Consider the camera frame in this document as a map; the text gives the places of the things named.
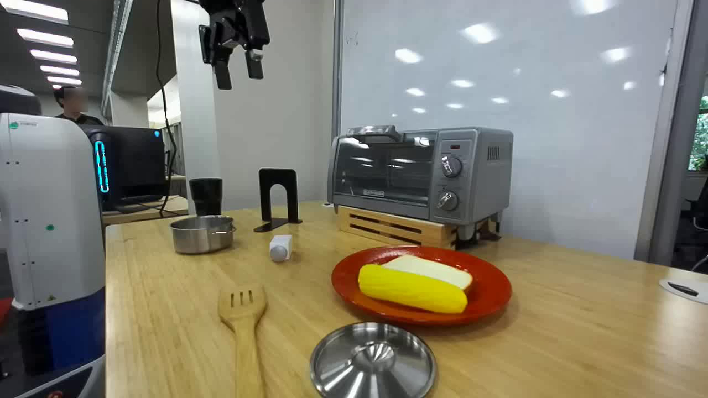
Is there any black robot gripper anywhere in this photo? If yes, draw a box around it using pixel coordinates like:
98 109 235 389
198 0 270 91

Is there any round steel pot lid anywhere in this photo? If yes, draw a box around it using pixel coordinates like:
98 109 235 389
310 321 439 398

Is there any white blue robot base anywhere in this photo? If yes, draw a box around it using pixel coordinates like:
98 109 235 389
0 112 104 376

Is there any small steel pot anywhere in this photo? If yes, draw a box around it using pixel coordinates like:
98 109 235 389
170 214 235 254

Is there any black plastic cup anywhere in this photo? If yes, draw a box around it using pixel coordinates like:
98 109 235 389
191 180 223 214

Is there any person in background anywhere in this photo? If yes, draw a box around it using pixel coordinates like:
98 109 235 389
54 84 101 129

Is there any wooden slatted stand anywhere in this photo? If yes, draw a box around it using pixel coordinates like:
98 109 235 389
337 204 504 250

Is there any wooden slotted spatula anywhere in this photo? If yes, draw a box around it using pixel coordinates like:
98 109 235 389
218 286 267 398

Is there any silver toaster oven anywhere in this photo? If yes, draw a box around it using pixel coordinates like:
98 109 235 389
327 126 514 226

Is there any yellow corn cob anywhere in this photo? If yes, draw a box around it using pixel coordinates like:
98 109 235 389
356 265 466 315

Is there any red round plate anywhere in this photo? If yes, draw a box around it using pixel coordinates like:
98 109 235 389
331 248 512 328

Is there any black marker pen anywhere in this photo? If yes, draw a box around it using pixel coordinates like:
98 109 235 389
669 282 699 296

